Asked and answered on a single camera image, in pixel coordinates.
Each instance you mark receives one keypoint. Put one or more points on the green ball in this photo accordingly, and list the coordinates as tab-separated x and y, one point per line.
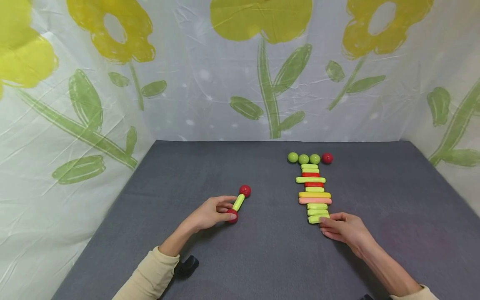
293	157
303	159
315	159

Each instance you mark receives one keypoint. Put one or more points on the person's right hand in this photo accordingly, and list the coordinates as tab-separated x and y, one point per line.
347	231

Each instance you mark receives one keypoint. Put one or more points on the green stick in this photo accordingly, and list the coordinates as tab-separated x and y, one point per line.
239	202

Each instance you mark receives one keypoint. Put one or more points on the person's left fingers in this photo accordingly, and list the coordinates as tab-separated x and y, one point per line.
223	201

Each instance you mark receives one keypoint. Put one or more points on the person's left thumb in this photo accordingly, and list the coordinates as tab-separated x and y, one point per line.
227	216

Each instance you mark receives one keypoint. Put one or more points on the row of coloured sticks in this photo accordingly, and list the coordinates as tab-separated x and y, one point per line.
314	194

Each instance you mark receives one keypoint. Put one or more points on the person's left forearm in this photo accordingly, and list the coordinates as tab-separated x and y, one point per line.
159	266

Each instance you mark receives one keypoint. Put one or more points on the person's right forearm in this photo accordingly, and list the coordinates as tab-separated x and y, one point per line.
390	271

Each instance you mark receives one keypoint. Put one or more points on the person's right fingers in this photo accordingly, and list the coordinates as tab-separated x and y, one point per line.
330	227

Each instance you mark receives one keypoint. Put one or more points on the person's left hand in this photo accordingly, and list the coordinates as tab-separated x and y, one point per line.
206	214

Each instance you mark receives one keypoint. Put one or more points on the black wrist band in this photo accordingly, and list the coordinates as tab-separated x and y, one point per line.
186	266

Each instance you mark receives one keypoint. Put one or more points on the red ball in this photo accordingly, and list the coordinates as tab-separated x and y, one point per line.
327	158
245	191
233	219

